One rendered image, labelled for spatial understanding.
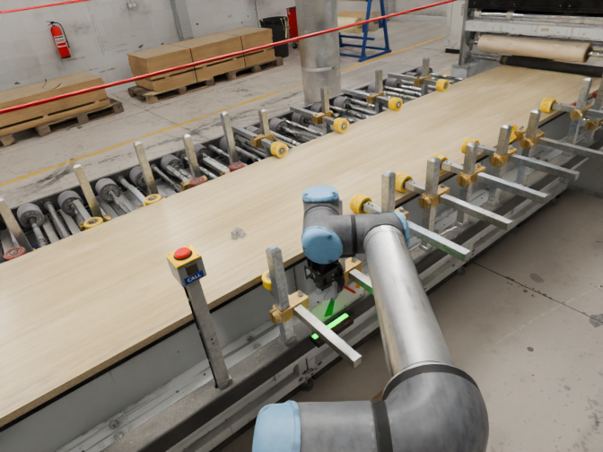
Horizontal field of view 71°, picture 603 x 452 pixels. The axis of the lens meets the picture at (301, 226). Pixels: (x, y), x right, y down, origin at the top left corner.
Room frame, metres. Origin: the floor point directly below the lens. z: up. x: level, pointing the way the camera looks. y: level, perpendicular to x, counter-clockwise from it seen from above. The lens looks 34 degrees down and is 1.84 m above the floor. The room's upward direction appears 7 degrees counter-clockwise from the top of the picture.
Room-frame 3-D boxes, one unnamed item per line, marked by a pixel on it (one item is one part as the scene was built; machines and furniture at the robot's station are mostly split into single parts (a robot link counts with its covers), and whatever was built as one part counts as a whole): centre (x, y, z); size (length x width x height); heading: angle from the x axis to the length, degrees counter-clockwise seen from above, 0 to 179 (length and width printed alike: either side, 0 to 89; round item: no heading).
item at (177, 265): (0.87, 0.31, 1.18); 0.07 x 0.07 x 0.08; 34
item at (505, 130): (1.72, -0.94, 0.87); 0.04 x 0.04 x 0.48; 34
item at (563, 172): (1.69, -1.01, 0.95); 0.50 x 0.04 x 0.04; 34
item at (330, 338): (0.96, 0.01, 0.84); 0.44 x 0.03 x 0.04; 34
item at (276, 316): (1.03, 0.07, 0.84); 0.14 x 0.06 x 0.05; 124
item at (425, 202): (1.45, -0.55, 0.95); 0.14 x 0.06 x 0.05; 124
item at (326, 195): (0.91, -0.06, 1.28); 0.10 x 0.09 x 0.12; 174
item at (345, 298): (1.12, -0.10, 0.75); 0.26 x 0.01 x 0.10; 124
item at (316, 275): (0.91, -0.05, 1.11); 0.09 x 0.08 x 0.12; 125
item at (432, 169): (1.44, -0.53, 0.89); 0.04 x 0.04 x 0.48; 34
